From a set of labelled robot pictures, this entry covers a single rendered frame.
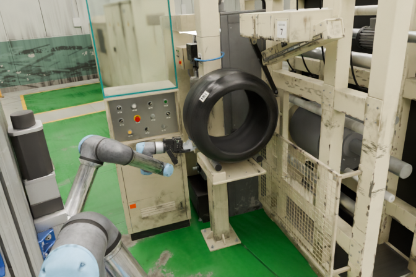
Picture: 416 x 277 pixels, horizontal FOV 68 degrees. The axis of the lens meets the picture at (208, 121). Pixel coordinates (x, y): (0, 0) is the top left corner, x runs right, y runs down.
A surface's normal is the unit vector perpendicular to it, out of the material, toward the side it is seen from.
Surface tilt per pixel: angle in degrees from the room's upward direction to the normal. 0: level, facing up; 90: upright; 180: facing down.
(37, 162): 90
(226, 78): 44
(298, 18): 90
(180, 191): 90
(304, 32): 90
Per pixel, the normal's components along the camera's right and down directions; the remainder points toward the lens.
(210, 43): 0.30, 0.30
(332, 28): 0.27, 0.00
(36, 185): 0.54, 0.25
